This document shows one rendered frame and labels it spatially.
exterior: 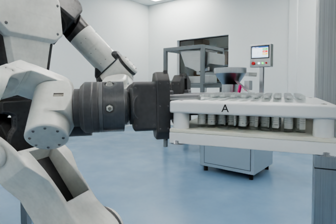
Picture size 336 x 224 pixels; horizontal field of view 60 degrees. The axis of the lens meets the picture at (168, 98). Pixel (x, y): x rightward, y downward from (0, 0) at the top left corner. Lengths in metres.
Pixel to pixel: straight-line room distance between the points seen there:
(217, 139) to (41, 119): 0.27
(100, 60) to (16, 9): 0.33
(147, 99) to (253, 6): 5.62
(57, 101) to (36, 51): 0.36
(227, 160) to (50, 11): 2.56
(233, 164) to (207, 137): 2.65
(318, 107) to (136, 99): 0.28
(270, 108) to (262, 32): 5.45
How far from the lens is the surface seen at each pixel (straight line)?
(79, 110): 0.49
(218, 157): 3.18
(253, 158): 3.02
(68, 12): 0.99
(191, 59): 4.23
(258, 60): 3.34
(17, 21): 0.79
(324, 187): 0.73
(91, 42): 1.01
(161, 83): 0.50
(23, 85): 0.55
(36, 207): 0.80
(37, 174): 0.75
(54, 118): 0.48
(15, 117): 0.83
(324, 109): 0.45
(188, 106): 0.47
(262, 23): 5.92
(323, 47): 0.70
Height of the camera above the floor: 0.94
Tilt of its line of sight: 2 degrees down
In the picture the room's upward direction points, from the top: straight up
